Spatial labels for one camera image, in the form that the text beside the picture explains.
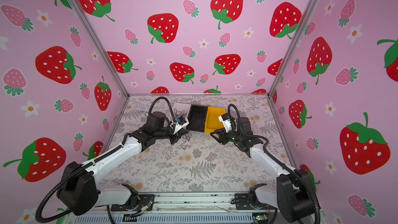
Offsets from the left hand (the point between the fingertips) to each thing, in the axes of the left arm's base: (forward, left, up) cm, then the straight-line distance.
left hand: (188, 130), depth 80 cm
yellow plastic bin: (+19, -14, -19) cm, 31 cm away
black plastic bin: (+30, -5, -19) cm, 36 cm away
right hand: (-1, -13, -2) cm, 13 cm away
